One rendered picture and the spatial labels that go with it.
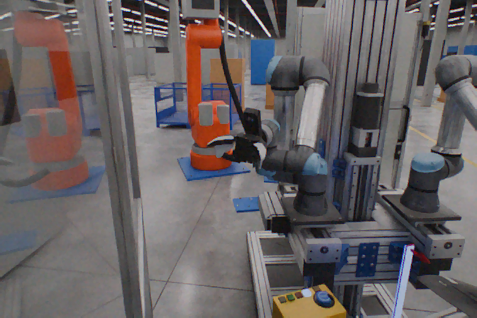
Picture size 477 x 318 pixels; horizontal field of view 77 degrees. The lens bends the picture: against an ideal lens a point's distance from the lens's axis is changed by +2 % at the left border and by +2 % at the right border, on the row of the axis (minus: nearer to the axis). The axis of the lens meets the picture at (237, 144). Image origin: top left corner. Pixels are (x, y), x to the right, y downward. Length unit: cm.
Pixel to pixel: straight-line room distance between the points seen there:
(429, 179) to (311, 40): 126
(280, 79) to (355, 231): 74
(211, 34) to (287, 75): 323
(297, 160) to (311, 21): 146
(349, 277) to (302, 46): 149
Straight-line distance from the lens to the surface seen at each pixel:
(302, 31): 226
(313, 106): 109
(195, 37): 431
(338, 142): 147
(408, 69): 288
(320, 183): 129
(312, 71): 117
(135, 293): 78
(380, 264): 158
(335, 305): 91
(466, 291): 92
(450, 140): 159
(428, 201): 153
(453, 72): 142
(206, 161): 439
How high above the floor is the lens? 169
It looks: 17 degrees down
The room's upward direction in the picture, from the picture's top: straight up
